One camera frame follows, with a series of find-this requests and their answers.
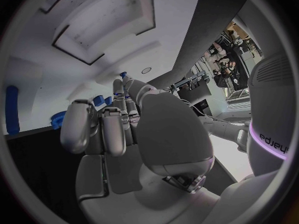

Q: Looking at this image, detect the white task board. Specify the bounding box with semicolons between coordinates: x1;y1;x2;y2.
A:
3;0;204;136

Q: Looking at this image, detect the white cable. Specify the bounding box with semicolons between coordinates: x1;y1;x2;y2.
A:
178;98;217;119

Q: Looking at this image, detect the blue gear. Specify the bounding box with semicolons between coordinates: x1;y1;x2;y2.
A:
50;111;68;130

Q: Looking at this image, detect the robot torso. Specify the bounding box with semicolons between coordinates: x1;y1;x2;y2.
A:
246;53;296;177

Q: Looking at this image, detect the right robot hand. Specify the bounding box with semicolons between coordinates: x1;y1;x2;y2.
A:
59;76;222;224

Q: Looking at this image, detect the long blue cylinder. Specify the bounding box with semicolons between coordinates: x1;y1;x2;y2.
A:
5;85;21;136

